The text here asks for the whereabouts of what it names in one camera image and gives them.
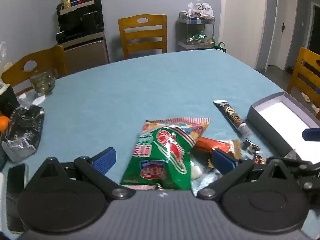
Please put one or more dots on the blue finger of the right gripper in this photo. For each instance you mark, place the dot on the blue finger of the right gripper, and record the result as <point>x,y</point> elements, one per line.
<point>311,134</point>

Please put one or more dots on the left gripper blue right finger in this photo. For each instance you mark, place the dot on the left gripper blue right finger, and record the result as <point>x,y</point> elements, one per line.
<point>233,171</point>

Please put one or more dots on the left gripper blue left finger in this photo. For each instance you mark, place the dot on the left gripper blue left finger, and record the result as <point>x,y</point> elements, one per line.
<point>93,170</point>

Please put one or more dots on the red orange long snack bar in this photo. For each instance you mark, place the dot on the red orange long snack bar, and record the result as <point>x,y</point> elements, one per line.
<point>230,147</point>

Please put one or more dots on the long dark cartoon snack tube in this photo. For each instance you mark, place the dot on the long dark cartoon snack tube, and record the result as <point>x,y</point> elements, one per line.
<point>234,118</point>

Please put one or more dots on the green shrimp chips bag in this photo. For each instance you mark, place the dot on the green shrimp chips bag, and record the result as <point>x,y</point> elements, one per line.
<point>162,154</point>

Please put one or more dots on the gold wrapped chocolate candy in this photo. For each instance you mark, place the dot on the gold wrapped chocolate candy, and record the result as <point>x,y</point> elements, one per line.
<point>251,147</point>

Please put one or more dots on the right wooden chair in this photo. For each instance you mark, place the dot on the right wooden chair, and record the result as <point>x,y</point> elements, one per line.
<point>304,76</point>

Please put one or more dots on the wooden chair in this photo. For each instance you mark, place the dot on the wooden chair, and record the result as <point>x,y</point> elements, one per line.
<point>143,32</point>
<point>35,63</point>
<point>304,76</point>

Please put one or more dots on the black smartphone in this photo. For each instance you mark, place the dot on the black smartphone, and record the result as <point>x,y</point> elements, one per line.
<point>16,181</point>

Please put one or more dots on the black silver foil bag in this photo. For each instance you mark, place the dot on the black silver foil bag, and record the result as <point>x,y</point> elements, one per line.
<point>22,136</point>

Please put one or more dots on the glass bowl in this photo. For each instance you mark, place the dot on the glass bowl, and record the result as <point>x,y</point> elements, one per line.
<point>44,82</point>

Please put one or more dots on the orange fruit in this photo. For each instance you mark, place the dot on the orange fruit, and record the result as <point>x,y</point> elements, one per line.
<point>4,121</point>

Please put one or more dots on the beige cabinet under dispenser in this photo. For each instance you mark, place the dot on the beige cabinet under dispenser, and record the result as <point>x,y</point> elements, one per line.
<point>85,54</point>

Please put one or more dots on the left wooden chair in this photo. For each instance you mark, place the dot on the left wooden chair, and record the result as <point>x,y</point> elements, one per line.
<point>35,63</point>

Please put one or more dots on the green shopping bag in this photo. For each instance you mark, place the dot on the green shopping bag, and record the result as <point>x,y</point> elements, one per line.
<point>220,47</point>

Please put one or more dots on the glass shelf cart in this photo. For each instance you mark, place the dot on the glass shelf cart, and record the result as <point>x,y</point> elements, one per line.
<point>194,33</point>

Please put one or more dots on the middle wooden chair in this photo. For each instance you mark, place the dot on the middle wooden chair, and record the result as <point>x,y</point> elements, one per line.
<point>143,32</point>

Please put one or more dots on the black water dispenser machine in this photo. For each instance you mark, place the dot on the black water dispenser machine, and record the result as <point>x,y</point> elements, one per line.
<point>82,18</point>

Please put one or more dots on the white Dove plastic bag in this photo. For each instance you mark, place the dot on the white Dove plastic bag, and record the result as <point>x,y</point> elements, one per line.
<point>200,9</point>

